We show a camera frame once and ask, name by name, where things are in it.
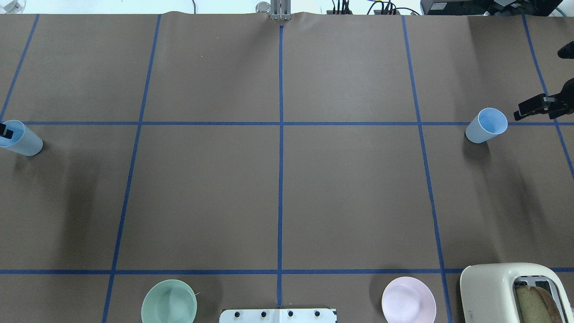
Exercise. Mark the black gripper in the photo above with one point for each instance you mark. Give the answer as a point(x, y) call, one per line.
point(562, 103)

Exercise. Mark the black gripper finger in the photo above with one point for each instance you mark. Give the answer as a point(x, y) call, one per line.
point(5, 132)

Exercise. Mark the light blue cup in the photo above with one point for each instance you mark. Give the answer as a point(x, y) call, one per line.
point(489, 123)
point(24, 140)

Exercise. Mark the cream toaster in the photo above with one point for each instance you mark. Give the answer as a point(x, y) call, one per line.
point(488, 291)

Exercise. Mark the bread slice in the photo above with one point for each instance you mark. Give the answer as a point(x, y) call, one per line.
point(536, 305)

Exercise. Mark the green bowl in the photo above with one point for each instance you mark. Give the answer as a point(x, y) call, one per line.
point(169, 301)

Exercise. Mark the pink bowl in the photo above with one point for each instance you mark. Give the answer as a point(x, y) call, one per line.
point(408, 300)

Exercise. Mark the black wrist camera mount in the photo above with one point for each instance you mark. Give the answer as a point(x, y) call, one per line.
point(567, 51)

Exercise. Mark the aluminium frame post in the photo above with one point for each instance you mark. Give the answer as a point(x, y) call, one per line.
point(278, 10)

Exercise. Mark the white camera stand base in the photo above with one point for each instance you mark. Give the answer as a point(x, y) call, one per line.
point(305, 315)

